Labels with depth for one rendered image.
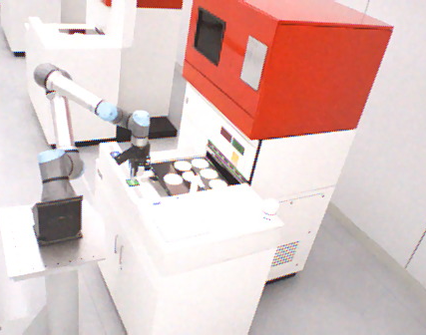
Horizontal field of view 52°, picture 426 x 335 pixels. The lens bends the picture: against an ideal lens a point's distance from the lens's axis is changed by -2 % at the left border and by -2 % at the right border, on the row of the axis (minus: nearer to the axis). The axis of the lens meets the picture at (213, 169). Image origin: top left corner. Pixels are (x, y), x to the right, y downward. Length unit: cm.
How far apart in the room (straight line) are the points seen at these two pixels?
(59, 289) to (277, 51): 151
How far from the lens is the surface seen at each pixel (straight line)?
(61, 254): 202
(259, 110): 212
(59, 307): 239
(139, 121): 199
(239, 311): 247
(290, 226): 282
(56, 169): 199
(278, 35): 201
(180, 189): 230
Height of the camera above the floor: 223
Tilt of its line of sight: 32 degrees down
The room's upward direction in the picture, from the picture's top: 12 degrees clockwise
